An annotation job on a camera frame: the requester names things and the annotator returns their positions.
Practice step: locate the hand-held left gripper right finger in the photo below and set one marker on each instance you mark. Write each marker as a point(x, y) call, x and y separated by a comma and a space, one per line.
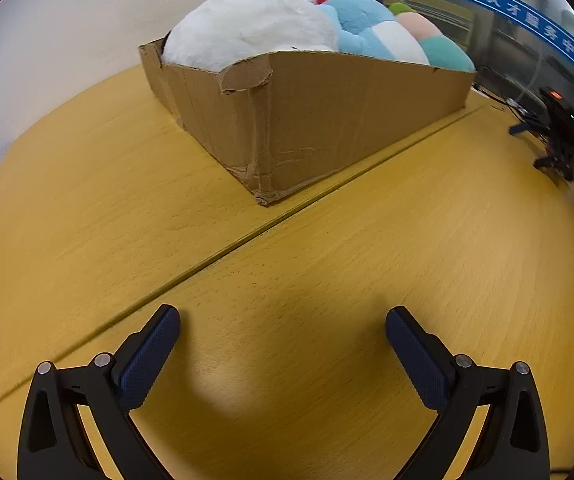
point(417, 360)

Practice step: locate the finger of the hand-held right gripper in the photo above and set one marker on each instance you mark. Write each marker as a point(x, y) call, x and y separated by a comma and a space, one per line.
point(547, 161)
point(519, 129)

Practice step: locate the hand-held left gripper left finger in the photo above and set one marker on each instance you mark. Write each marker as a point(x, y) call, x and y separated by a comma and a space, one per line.
point(148, 360)

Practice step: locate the blue cat plush toy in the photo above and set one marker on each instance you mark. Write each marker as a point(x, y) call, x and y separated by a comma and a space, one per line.
point(362, 20)

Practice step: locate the brown cardboard box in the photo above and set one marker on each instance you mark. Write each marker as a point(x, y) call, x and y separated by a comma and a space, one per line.
point(327, 110)

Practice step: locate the white panda plush toy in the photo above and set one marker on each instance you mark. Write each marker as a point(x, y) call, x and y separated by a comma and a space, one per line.
point(247, 25)

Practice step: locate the pastel pink green plush toy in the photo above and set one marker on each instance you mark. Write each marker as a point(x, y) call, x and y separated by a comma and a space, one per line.
point(442, 47)

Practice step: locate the blue window banner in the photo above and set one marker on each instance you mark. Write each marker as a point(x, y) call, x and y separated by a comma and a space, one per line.
point(492, 5)

